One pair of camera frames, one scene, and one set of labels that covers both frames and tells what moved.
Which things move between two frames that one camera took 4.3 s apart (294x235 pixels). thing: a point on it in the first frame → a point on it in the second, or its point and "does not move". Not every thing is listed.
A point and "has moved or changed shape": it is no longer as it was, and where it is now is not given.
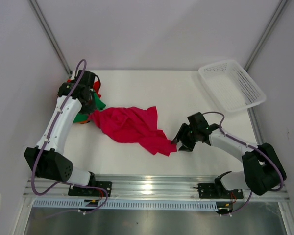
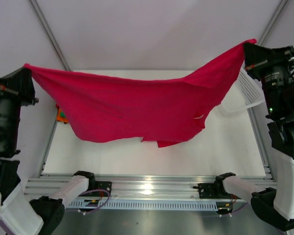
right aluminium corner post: x=268 y=29 does not move
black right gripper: x=189 y=133 → x=265 y=64
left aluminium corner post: x=40 y=15 does not move
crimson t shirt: x=134 y=125 has moved or changed shape
